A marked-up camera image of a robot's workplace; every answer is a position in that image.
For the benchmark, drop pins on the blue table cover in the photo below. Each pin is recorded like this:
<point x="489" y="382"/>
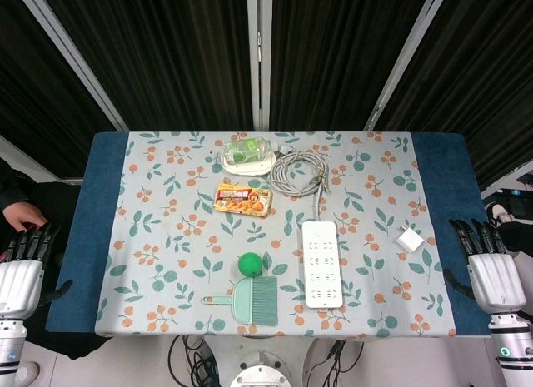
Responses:
<point x="89" y="237"/>

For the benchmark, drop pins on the yellow curry box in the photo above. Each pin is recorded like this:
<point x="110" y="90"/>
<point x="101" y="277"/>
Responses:
<point x="243" y="199"/>

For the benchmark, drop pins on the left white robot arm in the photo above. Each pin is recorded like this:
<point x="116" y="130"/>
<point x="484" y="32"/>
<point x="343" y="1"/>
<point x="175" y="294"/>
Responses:
<point x="10" y="349"/>

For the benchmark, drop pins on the clear bottle green label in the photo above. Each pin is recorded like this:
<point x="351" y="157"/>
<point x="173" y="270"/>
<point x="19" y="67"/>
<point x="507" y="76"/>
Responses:
<point x="250" y="150"/>

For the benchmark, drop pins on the white oval tray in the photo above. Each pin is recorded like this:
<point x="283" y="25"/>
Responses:
<point x="245" y="170"/>

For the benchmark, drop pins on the white plug adapter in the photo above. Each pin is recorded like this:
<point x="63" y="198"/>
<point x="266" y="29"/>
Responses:
<point x="410" y="240"/>

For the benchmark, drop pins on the grey metal frame post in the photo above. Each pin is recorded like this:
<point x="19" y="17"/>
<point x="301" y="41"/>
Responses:
<point x="75" y="62"/>
<point x="406" y="58"/>
<point x="259" y="58"/>

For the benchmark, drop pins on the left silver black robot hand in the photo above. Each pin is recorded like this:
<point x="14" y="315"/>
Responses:
<point x="21" y="283"/>

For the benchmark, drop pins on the black trouser leg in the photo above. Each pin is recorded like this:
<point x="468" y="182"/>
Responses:
<point x="520" y="235"/>

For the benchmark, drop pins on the floral tablecloth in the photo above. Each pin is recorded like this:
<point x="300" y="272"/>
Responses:
<point x="175" y="220"/>

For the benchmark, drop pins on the person's bare hand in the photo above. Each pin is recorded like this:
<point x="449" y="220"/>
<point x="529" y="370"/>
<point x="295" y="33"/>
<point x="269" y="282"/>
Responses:
<point x="23" y="218"/>

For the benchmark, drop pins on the white power strip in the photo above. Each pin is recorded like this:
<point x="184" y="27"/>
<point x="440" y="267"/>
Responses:
<point x="322" y="266"/>

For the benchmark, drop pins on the white black sneaker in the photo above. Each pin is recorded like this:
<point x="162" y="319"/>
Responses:
<point x="497" y="212"/>

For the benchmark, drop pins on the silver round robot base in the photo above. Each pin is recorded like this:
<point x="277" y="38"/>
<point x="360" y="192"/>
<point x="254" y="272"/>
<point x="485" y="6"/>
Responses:
<point x="260" y="372"/>

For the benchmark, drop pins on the black pleated curtain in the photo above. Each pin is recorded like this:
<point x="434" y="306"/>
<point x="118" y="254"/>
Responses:
<point x="166" y="50"/>

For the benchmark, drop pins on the mint green hand brush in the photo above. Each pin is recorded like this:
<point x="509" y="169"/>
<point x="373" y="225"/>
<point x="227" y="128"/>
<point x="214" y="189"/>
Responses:
<point x="245" y="299"/>

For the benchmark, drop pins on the green ball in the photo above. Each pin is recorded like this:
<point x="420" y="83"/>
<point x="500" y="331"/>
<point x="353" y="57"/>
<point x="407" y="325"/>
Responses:
<point x="250" y="264"/>

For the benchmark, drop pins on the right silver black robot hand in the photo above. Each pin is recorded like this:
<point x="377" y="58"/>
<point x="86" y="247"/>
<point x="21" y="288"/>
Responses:
<point x="495" y="283"/>

